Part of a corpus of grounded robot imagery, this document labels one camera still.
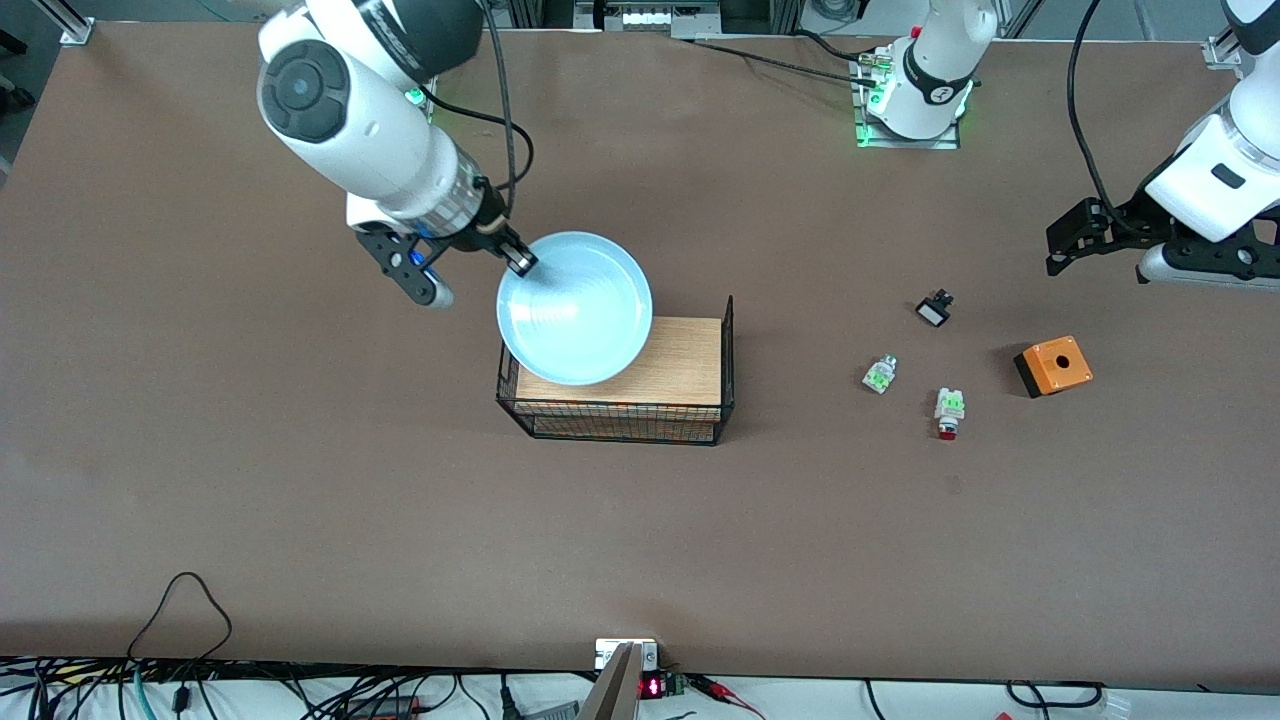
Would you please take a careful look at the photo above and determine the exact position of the light blue plate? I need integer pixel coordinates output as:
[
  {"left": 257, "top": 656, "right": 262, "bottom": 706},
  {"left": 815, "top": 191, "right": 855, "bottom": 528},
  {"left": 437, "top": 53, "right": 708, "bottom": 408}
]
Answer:
[{"left": 496, "top": 231, "right": 654, "bottom": 387}]

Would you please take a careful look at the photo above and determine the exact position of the orange button box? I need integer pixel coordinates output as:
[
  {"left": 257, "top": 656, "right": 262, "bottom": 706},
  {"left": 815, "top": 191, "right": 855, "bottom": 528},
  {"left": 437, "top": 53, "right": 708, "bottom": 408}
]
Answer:
[{"left": 1013, "top": 336, "right": 1094, "bottom": 399}]

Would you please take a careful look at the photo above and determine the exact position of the wooden board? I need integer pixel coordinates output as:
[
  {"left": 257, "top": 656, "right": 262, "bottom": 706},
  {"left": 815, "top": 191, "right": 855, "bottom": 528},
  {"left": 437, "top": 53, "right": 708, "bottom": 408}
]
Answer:
[{"left": 515, "top": 316, "right": 723, "bottom": 443}]

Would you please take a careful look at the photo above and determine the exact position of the red clip lead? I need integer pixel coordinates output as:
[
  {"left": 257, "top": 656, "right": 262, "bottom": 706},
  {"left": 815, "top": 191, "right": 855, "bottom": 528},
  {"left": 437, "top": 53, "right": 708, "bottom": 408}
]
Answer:
[{"left": 688, "top": 674, "right": 766, "bottom": 720}]

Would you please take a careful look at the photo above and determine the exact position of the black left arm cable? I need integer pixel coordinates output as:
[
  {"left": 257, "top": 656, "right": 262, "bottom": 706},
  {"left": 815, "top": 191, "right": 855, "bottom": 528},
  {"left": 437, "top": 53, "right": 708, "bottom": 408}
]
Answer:
[{"left": 1067, "top": 0, "right": 1129, "bottom": 216}]

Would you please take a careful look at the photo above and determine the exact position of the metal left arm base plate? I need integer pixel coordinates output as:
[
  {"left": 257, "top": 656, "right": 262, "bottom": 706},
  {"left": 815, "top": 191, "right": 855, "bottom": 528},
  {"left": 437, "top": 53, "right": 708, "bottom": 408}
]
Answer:
[{"left": 852, "top": 50, "right": 963, "bottom": 151}]

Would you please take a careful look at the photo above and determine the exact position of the black wire basket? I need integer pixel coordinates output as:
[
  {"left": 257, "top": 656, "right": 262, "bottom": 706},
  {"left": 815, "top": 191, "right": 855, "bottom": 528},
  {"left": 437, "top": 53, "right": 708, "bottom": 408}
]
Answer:
[{"left": 496, "top": 295, "right": 736, "bottom": 447}]

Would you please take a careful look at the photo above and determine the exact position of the metal frame light unit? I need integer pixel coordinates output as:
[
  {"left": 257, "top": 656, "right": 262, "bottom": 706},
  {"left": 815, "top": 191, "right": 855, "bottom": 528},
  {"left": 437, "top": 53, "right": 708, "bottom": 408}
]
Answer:
[{"left": 575, "top": 0, "right": 721, "bottom": 41}]

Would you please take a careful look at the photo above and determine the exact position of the black cable on table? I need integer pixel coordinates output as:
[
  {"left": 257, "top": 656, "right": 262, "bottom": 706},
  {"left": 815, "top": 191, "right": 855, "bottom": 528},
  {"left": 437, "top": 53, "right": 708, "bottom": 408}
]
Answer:
[{"left": 690, "top": 38, "right": 881, "bottom": 86}]

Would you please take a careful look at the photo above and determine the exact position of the small metal bracket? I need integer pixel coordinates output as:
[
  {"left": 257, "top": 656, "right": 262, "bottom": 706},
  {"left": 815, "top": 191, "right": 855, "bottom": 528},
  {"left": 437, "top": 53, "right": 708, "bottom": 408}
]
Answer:
[{"left": 595, "top": 638, "right": 659, "bottom": 673}]

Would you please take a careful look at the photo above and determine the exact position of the black curled cable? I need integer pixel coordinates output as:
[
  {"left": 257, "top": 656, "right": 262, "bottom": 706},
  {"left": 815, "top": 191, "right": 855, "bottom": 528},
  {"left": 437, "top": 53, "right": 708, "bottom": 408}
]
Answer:
[{"left": 1005, "top": 680, "right": 1106, "bottom": 713}]

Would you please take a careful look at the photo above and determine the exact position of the grey tapered post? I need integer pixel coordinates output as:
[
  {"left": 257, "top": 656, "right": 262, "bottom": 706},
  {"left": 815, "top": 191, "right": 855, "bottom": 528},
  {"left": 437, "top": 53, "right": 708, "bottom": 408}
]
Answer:
[{"left": 575, "top": 642, "right": 642, "bottom": 720}]

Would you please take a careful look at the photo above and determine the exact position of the black looped cable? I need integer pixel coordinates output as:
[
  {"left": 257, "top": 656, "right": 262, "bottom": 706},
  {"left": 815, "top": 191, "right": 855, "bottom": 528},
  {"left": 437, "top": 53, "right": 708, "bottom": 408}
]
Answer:
[{"left": 127, "top": 572, "right": 234, "bottom": 663}]

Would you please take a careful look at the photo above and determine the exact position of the aluminium frame profile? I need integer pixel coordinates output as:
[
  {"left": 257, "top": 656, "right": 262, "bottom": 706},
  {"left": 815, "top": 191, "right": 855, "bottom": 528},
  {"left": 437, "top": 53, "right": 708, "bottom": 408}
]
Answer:
[{"left": 40, "top": 0, "right": 96, "bottom": 47}]

